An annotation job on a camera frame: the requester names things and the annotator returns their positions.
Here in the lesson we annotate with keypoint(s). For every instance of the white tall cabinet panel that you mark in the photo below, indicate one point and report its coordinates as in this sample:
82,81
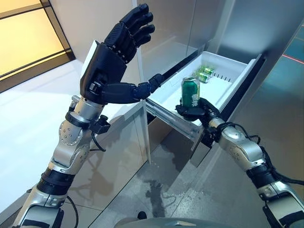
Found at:
80,23

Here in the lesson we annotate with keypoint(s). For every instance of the silver fridge drawer front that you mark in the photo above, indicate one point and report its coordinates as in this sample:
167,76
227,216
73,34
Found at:
242,95

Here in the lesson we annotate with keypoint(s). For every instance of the small green drink can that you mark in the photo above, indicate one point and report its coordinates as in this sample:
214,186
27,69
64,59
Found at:
209,70
204,77

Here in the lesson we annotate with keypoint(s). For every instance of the grey robot torso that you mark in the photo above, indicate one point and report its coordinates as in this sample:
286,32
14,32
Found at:
178,223

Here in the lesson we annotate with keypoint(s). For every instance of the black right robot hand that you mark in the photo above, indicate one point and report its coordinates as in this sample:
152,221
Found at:
206,108

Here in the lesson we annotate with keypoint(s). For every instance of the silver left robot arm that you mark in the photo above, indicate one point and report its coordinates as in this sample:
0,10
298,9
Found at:
66,147

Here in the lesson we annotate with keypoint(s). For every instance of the silver fridge body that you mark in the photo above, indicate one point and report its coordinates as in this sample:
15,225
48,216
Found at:
213,23

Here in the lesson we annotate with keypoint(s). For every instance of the black framed lit window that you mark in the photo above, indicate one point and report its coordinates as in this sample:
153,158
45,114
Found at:
26,40

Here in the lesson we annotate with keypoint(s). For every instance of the tall green beer can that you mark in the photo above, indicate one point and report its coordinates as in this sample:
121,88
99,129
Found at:
190,92

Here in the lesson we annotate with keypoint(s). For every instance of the white flat hand mount plate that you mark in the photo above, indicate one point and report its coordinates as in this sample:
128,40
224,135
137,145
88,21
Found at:
89,57

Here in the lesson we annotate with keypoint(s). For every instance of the white fridge drawer bin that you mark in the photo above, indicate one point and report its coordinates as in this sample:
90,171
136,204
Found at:
221,88

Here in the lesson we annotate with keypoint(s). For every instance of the black wrist connector block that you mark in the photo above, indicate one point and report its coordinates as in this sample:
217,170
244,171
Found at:
101,124

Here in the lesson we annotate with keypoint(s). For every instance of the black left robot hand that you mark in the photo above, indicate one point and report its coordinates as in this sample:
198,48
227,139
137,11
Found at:
107,69

